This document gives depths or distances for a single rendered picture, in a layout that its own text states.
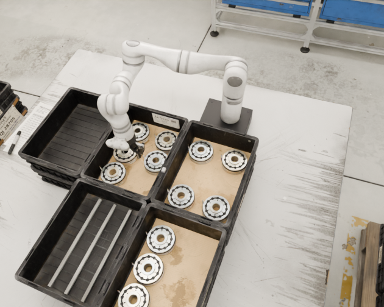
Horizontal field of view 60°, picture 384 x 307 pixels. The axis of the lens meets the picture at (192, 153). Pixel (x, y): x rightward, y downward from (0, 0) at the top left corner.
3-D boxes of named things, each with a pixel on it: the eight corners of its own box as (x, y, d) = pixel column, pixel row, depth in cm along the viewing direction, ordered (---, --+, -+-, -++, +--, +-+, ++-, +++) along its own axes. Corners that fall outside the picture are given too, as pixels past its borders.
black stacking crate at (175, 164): (192, 136, 150) (190, 120, 140) (256, 154, 142) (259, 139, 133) (154, 214, 130) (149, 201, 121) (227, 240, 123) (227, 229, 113)
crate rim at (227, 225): (190, 122, 142) (190, 118, 140) (259, 141, 134) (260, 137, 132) (149, 203, 122) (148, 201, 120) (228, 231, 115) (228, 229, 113)
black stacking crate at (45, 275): (88, 190, 138) (78, 177, 128) (153, 214, 130) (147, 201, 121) (30, 285, 118) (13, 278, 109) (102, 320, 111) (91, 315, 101)
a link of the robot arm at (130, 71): (108, 97, 125) (106, 78, 119) (125, 59, 143) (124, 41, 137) (133, 100, 125) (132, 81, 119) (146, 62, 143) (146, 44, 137)
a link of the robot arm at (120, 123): (105, 132, 124) (128, 133, 123) (92, 105, 111) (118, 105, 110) (110, 117, 127) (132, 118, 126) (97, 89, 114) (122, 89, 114)
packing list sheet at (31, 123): (37, 101, 182) (36, 100, 182) (73, 111, 177) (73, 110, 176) (-1, 149, 166) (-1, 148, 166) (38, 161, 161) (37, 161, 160)
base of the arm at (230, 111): (225, 105, 162) (227, 81, 147) (242, 112, 160) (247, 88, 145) (217, 119, 158) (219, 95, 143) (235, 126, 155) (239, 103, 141)
